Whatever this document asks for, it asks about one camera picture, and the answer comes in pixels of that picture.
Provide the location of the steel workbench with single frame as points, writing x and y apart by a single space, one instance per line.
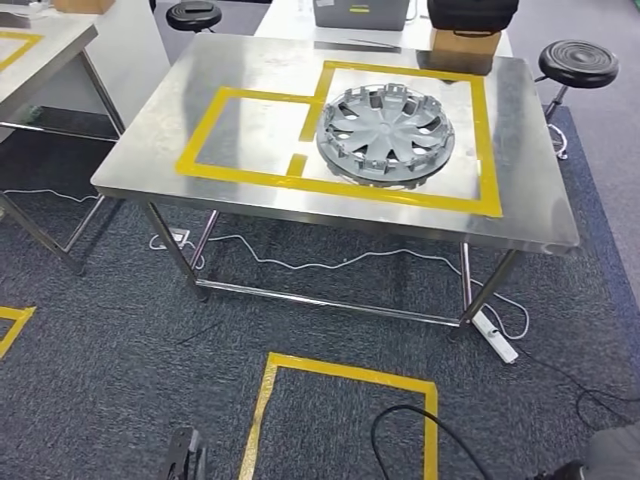
45 53

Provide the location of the long white power strip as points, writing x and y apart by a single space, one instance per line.
495 338

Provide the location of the silver wheel hubcap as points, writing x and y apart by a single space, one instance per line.
385 132

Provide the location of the yellow double tape frame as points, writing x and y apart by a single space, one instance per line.
324 187

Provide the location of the brown cardboard box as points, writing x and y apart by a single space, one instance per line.
82 5
465 43

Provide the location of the grey laptop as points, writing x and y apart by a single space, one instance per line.
360 14

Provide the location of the white floor socket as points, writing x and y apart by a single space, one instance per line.
180 237

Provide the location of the black bag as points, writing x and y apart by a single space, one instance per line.
472 14

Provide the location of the black round stool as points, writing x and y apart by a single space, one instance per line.
194 14
577 63

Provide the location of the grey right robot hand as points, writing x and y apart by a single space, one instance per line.
615 457

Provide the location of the steel workbench with double frame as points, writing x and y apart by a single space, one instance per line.
150 159

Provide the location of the yellow single tape frame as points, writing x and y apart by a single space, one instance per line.
23 50

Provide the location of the yellow floor tape frame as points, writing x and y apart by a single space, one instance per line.
17 328
350 371

